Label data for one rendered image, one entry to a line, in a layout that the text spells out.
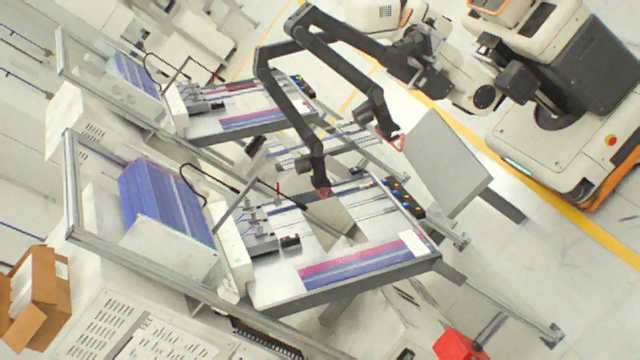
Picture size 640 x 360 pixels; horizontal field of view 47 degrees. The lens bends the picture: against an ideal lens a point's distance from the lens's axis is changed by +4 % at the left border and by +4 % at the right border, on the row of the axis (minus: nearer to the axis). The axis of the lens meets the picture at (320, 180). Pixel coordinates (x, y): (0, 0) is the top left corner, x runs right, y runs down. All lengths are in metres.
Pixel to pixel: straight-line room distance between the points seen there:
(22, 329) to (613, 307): 2.13
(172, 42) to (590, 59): 4.99
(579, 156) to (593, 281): 0.51
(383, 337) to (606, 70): 1.35
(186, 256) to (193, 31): 5.00
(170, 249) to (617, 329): 1.72
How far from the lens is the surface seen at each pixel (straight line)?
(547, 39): 2.82
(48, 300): 2.38
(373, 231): 2.81
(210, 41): 7.32
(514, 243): 3.47
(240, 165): 4.49
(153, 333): 2.45
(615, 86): 3.10
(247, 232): 2.81
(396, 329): 2.81
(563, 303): 3.20
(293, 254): 2.74
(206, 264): 2.46
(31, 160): 5.79
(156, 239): 2.38
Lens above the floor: 2.51
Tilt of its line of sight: 31 degrees down
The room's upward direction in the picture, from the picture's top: 57 degrees counter-clockwise
